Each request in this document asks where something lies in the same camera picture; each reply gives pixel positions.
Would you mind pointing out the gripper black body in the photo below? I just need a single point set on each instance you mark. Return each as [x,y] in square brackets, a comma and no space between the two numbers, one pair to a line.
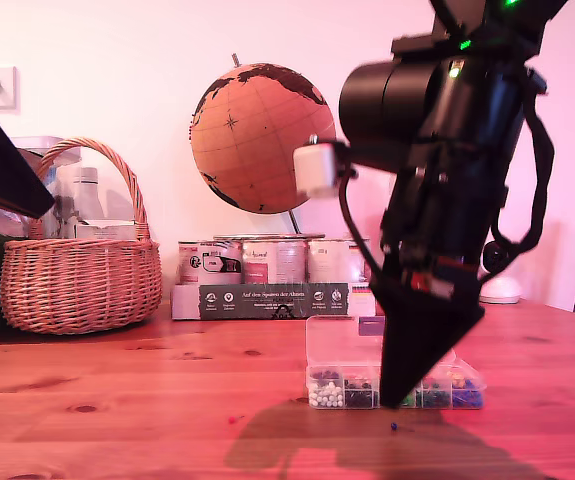
[442,225]

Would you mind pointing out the blue-headed pin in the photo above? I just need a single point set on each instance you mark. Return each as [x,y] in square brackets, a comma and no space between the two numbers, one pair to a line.
[393,426]

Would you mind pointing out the red-headed pin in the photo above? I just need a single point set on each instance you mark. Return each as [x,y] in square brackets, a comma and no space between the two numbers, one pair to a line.
[232,419]

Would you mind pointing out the clear plastic pin organiser box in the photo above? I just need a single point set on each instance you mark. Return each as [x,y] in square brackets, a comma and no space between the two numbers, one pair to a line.
[342,345]

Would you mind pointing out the clear plastic container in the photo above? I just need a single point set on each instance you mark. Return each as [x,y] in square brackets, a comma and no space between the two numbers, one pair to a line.
[69,155]

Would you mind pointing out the white plastic bottle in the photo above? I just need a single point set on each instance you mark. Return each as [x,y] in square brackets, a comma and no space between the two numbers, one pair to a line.
[89,195]

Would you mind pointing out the tin can white label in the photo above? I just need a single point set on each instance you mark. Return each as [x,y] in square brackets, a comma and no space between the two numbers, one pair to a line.
[332,265]

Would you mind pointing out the white paper carton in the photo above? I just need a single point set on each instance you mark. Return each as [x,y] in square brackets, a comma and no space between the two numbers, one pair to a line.
[107,230]

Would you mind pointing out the grey cardboard can tray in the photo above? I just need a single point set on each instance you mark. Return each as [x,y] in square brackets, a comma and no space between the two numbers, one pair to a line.
[267,300]

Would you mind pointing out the tin can pink label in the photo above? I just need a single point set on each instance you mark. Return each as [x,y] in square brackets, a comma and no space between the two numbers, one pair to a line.
[272,265]

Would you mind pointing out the cork globe on metal stand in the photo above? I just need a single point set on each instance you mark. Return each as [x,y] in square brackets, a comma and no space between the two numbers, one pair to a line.
[252,140]

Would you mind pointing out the tin can black logo label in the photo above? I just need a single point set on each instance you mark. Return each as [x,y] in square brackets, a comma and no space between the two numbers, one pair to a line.
[207,265]

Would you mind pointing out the small white round camera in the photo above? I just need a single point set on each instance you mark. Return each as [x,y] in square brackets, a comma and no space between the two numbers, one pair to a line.
[502,292]

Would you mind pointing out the wrist camera box grey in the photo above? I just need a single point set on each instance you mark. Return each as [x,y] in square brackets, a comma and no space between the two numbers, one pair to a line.
[317,170]

